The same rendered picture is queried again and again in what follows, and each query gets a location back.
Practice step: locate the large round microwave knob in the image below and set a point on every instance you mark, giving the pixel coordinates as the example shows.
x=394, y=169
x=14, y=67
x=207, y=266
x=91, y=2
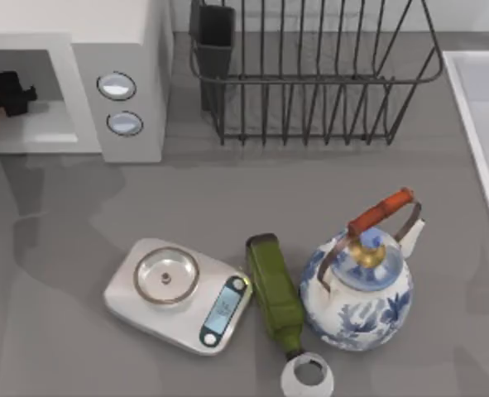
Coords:
x=116, y=86

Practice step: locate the small round microwave knob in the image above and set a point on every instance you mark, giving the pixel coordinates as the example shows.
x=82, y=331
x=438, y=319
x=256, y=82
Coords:
x=124, y=123

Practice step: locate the pale microwave oven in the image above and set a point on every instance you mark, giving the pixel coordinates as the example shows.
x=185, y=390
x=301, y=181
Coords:
x=145, y=136

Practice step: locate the dark grey cutlery holder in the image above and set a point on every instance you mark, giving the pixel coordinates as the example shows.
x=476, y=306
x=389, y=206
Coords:
x=213, y=49

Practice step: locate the silver kitchen scale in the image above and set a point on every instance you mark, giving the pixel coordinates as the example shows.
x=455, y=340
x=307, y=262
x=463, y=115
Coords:
x=178, y=318

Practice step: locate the green bottle with white cap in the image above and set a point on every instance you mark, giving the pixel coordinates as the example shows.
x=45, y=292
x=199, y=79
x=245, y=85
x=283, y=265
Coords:
x=274, y=289

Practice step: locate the blue and white kettle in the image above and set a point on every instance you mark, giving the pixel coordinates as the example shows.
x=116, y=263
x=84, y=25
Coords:
x=358, y=297

